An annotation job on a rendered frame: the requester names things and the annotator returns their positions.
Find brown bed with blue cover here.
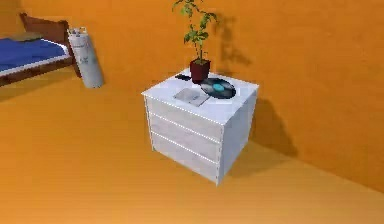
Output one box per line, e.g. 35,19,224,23
0,12,82,88

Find grey flat book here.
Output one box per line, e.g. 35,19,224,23
172,87,211,108

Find white chest of drawers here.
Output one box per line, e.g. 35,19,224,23
141,67,260,186

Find green plant in red pot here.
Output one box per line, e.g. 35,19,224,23
171,0,218,84

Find white cylindrical bin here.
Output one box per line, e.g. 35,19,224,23
67,27,105,89

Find olive green pillow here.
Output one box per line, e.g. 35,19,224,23
9,31,44,43

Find black vinyl record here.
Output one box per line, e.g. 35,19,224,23
199,77,237,100

